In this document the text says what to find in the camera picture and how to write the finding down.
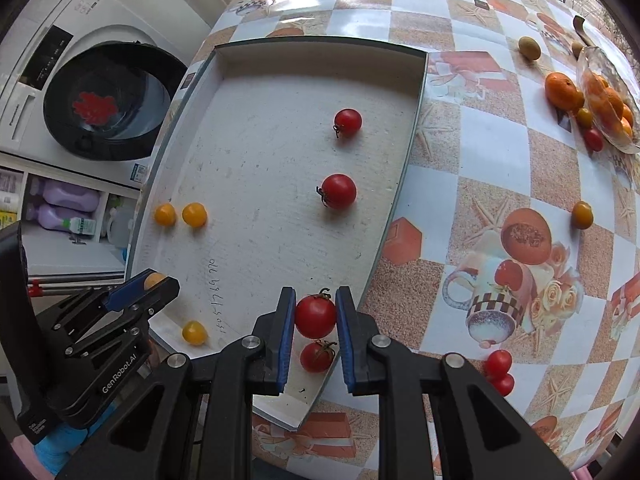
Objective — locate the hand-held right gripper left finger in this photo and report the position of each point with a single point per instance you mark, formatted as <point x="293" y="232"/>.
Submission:
<point x="285" y="340"/>

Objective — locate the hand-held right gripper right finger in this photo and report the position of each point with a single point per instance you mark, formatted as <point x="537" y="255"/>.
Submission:
<point x="346" y="340"/>

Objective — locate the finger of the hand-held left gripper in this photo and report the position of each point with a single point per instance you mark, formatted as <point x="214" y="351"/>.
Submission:
<point x="127" y="290"/>
<point x="160" y="297"/>

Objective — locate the yellow cherry tomato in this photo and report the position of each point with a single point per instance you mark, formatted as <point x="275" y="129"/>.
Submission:
<point x="194" y="332"/>
<point x="194" y="214"/>
<point x="165" y="214"/>
<point x="581" y="214"/>
<point x="155" y="280"/>
<point x="584" y="117"/>

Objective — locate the red cherry tomato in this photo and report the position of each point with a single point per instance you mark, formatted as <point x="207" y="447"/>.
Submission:
<point x="347" y="122"/>
<point x="339" y="191"/>
<point x="315" y="316"/>
<point x="498" y="362"/>
<point x="316" y="356"/>
<point x="502" y="385"/>
<point x="593" y="139"/>

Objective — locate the white tray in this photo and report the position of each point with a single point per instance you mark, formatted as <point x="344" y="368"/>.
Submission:
<point x="260" y="160"/>

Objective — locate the person's left hand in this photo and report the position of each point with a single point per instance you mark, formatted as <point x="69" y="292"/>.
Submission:
<point x="55" y="445"/>

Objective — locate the clear plastic jug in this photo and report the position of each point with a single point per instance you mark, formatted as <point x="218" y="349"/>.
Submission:
<point x="117" y="227"/>

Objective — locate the white shelf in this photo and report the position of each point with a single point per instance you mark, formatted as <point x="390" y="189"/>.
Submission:
<point x="65" y="255"/>

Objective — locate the purple detergent bottle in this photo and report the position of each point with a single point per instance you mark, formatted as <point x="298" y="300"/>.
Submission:
<point x="55" y="217"/>
<point x="67" y="194"/>

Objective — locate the white bottle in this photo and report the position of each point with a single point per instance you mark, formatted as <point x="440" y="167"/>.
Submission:
<point x="7" y="200"/>

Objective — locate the white washing machine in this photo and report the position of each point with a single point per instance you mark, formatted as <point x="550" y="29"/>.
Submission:
<point x="65" y="15"/>

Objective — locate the mandarin orange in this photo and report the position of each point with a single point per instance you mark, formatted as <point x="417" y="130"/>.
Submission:
<point x="562" y="91"/>

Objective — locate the kiwi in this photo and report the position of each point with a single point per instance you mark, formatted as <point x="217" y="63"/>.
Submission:
<point x="529" y="47"/>
<point x="577" y="49"/>

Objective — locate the clear glass bowl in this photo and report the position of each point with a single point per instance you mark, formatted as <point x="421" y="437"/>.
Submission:
<point x="585" y="62"/>

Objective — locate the long wooden board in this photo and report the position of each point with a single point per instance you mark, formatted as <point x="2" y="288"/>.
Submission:
<point x="580" y="25"/>

